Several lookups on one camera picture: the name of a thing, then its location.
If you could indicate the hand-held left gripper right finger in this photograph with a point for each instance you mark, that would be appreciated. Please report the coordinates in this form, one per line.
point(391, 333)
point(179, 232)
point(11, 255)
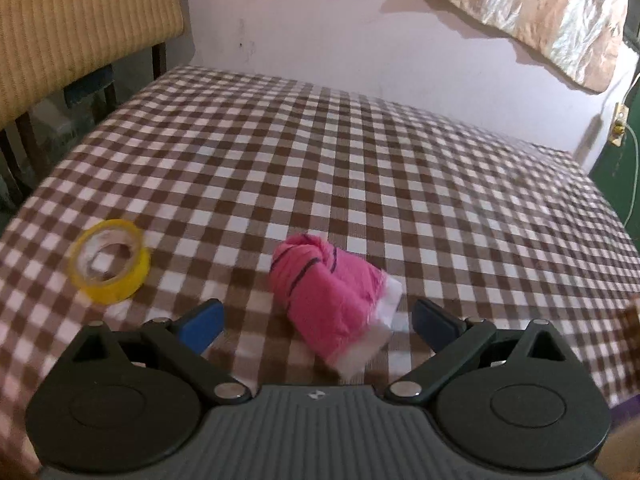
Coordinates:
point(432, 327)

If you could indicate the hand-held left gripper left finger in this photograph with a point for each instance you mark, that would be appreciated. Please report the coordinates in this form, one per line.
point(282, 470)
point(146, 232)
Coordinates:
point(202, 327)

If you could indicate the pink sock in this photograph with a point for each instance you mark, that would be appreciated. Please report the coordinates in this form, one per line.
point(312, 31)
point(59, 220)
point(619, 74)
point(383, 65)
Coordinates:
point(325, 300)

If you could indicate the yellow tape roll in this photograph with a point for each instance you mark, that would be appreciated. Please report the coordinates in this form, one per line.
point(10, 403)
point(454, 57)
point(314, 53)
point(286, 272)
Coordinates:
point(131, 281)

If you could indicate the brown checked tablecloth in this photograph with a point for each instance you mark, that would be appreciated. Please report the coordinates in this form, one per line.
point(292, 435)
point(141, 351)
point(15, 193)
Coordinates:
point(350, 160)

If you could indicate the green door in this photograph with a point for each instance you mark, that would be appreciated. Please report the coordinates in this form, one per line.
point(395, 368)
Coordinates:
point(615, 185)

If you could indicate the blue plastic item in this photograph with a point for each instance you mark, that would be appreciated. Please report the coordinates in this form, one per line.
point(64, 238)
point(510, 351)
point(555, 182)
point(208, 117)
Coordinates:
point(87, 86)

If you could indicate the tan woven mat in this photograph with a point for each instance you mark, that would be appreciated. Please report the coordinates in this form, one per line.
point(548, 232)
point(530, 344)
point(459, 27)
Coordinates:
point(75, 20)

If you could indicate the dark wooden chair frame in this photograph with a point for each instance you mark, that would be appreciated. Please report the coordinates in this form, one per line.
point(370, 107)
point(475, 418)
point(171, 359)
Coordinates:
point(159, 60)

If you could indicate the wall socket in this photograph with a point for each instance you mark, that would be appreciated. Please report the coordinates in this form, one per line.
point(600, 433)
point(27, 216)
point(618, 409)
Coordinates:
point(620, 120)

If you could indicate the cream crinkled wall cloth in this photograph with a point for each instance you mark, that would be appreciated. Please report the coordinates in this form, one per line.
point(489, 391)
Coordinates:
point(540, 5)

